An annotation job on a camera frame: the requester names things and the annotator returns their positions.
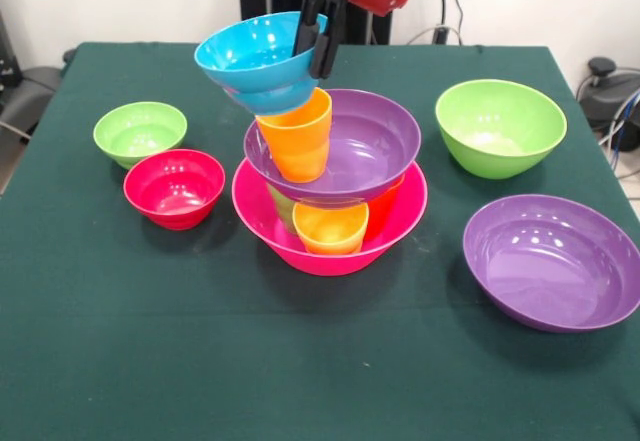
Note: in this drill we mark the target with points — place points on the large pink bowl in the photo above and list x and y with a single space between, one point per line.
250 221

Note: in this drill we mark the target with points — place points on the blue bowl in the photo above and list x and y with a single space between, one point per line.
250 56

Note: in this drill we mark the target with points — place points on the yellow cup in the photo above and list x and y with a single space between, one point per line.
330 233

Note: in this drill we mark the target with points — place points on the dark green tablecloth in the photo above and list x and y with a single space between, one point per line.
350 361

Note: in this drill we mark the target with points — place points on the orange cup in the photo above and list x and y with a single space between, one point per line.
297 141

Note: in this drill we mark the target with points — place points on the black floor stand base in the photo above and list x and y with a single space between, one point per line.
607 91
25 96

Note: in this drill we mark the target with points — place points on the small green bowl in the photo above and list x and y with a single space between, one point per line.
140 133

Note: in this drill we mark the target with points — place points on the large green bowl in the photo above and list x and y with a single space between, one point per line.
500 121

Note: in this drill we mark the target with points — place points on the green cup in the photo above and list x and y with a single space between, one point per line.
282 211

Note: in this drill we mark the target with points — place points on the purple bowl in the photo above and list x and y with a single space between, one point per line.
550 266
370 146

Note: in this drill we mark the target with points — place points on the red cup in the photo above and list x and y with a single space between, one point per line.
382 213

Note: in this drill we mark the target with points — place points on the small red bowl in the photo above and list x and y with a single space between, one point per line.
172 191

